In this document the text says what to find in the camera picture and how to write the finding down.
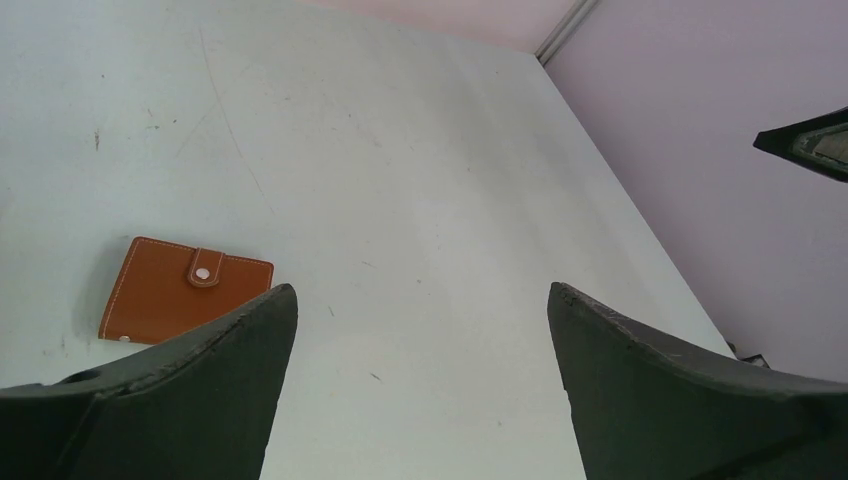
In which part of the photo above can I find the brown leather card holder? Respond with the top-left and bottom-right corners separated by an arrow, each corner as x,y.
98,236 -> 274,345

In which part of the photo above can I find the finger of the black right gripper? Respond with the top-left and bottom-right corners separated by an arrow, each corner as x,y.
753,108 -> 847,183

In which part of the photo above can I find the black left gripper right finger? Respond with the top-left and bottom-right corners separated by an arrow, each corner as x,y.
547,283 -> 847,479

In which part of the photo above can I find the aluminium corner frame post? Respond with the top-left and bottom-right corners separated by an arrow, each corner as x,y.
535,0 -> 601,67

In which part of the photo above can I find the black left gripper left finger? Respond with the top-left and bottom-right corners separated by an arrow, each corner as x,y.
1,284 -> 298,479

